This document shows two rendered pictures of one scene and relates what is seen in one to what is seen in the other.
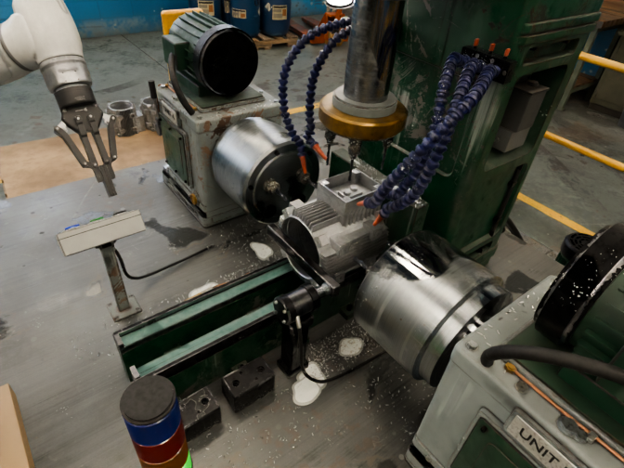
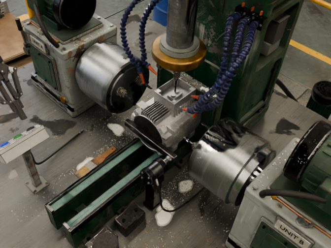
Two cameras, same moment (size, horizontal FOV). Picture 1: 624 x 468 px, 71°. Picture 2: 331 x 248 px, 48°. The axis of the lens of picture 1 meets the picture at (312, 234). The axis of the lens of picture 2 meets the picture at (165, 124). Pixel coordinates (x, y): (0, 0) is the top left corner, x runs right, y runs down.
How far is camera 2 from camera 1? 0.42 m
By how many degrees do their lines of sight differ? 11
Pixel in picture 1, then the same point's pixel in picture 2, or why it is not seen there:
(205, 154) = (70, 72)
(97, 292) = (15, 176)
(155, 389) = (108, 239)
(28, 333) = not seen: outside the picture
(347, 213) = (175, 109)
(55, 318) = not seen: outside the picture
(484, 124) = (252, 49)
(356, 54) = (173, 23)
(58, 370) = (10, 231)
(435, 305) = (233, 166)
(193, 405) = not seen: hidden behind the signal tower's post
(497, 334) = (267, 179)
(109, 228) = (28, 141)
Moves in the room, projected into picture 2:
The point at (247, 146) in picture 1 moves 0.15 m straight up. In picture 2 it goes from (101, 68) to (98, 34)
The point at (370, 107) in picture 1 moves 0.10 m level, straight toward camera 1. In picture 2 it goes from (184, 52) to (185, 73)
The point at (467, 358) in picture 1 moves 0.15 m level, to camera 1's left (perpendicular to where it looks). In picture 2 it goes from (252, 195) to (200, 198)
